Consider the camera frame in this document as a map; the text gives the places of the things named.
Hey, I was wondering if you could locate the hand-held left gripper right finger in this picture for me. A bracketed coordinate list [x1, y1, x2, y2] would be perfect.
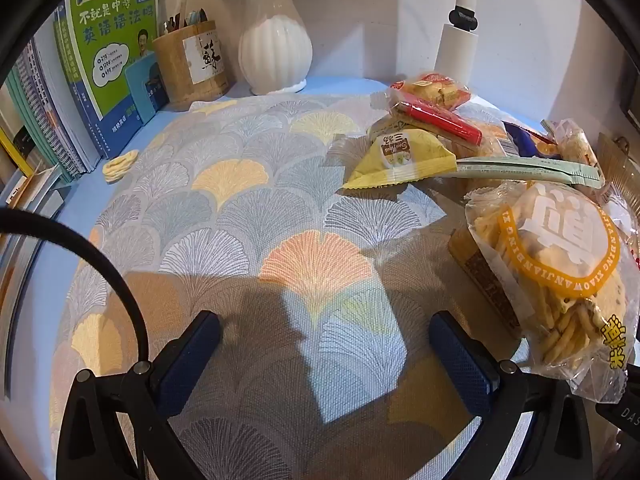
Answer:
[429, 311, 596, 480]

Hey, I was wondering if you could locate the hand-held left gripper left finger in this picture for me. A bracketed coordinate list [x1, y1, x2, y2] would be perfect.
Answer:
[55, 310, 223, 480]

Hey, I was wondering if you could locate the large clear cracker bag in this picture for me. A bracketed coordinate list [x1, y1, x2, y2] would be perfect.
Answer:
[465, 180, 640, 401]

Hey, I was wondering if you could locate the yellow triangular snack packet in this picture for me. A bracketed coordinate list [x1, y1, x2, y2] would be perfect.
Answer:
[342, 127, 458, 191]

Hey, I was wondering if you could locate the long green snack packet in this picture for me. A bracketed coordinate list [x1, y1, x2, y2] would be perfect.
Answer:
[455, 156, 603, 188]

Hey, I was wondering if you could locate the blue snack packet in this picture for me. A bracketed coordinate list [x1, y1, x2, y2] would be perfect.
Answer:
[502, 121, 556, 158]

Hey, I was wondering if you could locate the orange bread packet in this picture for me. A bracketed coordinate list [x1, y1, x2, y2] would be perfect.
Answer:
[450, 117, 508, 158]

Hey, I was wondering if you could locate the red stick snack packet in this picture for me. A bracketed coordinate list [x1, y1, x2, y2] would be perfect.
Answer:
[392, 100, 483, 143]

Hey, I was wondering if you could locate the small clear cracker packet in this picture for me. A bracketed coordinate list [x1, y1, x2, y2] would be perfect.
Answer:
[542, 119, 603, 171]

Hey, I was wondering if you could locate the orange red cracker packet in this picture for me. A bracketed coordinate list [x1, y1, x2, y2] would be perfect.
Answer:
[389, 71, 473, 111]

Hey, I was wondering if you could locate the leaf print tablecloth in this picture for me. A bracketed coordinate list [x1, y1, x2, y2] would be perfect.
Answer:
[50, 92, 640, 480]

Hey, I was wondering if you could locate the colourful booklet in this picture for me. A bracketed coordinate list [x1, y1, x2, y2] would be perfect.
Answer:
[0, 162, 71, 211]

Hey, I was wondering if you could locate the yellow cover book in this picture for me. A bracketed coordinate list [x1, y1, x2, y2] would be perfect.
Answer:
[0, 127, 38, 176]

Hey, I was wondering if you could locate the blue bookend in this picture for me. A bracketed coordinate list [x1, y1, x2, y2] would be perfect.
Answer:
[124, 52, 168, 126]

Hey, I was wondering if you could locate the row of spiral notebooks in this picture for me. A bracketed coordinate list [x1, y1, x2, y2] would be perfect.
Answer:
[5, 35, 101, 183]

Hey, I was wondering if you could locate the wooden pen holder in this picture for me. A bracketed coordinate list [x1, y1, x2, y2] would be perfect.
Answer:
[151, 20, 231, 111]

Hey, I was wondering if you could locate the white ribbed vase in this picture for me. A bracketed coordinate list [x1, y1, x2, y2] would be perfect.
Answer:
[215, 0, 313, 96]

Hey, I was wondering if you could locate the green cover book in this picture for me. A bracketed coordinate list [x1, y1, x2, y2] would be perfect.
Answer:
[65, 0, 161, 123]

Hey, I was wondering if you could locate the black lamp clamp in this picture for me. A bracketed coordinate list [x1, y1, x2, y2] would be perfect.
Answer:
[447, 6, 481, 36]

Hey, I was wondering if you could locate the bunch of pens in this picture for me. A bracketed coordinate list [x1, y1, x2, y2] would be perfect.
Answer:
[159, 0, 208, 36]

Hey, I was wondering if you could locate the thick black cable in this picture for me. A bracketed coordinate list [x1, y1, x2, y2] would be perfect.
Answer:
[0, 208, 149, 366]

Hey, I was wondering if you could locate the yellow hair tie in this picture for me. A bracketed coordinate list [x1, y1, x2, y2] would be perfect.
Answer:
[101, 149, 138, 183]

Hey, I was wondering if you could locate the white lamp post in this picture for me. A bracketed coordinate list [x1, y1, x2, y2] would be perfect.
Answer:
[432, 0, 483, 86]

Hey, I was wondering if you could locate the dark wall object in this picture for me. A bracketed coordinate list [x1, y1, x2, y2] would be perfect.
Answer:
[619, 52, 640, 128]

